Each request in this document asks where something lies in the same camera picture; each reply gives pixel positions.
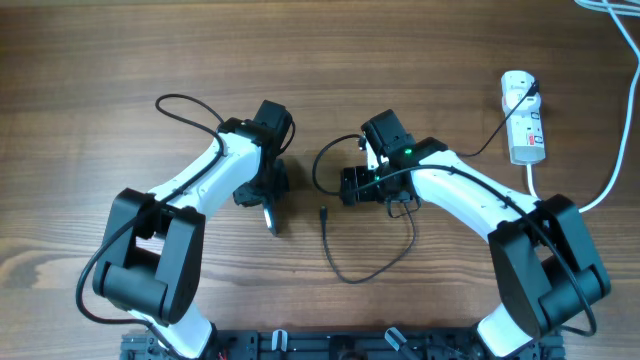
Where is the white power strip socket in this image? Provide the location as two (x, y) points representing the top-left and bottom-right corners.
(501, 70), (546, 165)

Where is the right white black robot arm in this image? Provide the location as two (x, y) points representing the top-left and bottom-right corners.
(339, 110), (611, 357)

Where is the black USB charging cable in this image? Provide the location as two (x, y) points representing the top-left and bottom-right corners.
(319, 79), (541, 285)

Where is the teal screen Galaxy smartphone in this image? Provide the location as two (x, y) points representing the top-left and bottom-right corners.
(263, 205), (278, 237)

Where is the white power strip cord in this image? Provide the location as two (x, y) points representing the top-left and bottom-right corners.
(525, 0), (640, 214)

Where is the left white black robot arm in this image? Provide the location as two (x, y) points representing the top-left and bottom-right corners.
(76, 101), (295, 359)

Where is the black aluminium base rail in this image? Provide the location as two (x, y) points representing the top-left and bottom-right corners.
(120, 328), (566, 360)

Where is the white cables top corner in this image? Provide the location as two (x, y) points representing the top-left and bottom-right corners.
(573, 0), (640, 19)

